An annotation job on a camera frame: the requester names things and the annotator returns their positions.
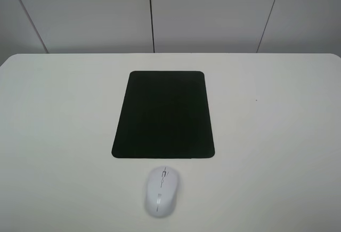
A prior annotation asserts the black rectangular mouse pad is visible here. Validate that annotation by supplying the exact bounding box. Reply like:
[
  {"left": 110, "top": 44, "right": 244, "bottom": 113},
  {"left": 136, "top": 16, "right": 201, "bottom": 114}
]
[{"left": 111, "top": 71, "right": 215, "bottom": 159}]

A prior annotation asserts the white wireless computer mouse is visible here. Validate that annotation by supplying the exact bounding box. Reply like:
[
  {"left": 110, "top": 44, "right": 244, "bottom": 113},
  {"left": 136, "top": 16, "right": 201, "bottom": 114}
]
[{"left": 145, "top": 166, "right": 180, "bottom": 218}]

